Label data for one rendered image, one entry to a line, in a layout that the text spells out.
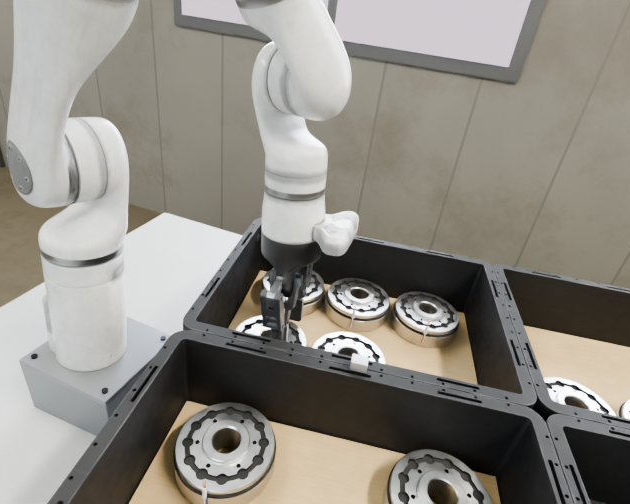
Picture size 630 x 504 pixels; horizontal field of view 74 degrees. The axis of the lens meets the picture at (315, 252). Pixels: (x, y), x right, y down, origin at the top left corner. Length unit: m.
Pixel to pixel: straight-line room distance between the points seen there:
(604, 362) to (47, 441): 0.83
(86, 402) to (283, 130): 0.44
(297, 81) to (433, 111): 1.60
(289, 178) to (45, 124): 0.23
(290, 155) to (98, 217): 0.25
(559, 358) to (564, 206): 1.40
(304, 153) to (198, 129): 2.02
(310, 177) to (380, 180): 1.65
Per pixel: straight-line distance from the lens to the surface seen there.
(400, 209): 2.13
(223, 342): 0.48
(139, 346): 0.70
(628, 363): 0.85
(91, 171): 0.51
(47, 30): 0.43
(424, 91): 1.98
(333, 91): 0.42
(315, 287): 0.69
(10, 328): 0.93
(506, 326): 0.60
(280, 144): 0.46
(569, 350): 0.80
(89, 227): 0.56
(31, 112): 0.47
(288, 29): 0.40
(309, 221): 0.47
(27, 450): 0.73
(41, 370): 0.69
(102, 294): 0.59
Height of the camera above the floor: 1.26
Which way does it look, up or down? 31 degrees down
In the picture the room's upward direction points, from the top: 8 degrees clockwise
